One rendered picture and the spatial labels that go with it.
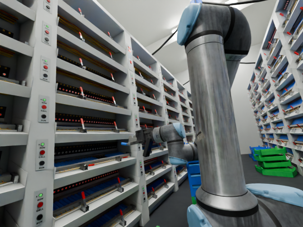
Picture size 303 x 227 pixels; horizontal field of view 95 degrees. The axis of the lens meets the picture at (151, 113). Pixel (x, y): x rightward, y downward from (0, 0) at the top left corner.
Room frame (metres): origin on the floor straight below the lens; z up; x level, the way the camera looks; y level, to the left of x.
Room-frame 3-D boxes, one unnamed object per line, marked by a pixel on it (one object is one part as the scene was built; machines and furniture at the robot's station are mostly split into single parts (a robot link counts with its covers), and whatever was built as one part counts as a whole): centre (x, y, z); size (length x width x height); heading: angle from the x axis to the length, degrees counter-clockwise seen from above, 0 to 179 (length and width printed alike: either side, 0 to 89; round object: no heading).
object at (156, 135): (0.82, -0.03, 0.63); 0.10 x 0.05 x 0.09; 153
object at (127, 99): (1.25, 0.23, 0.87); 0.20 x 0.09 x 1.73; 62
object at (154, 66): (1.87, -0.11, 0.87); 0.20 x 0.09 x 1.73; 62
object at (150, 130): (0.86, 0.05, 0.63); 0.12 x 0.08 x 0.09; 63
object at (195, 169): (1.22, -0.39, 0.36); 0.30 x 0.20 x 0.08; 78
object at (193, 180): (1.22, -0.39, 0.28); 0.30 x 0.20 x 0.08; 78
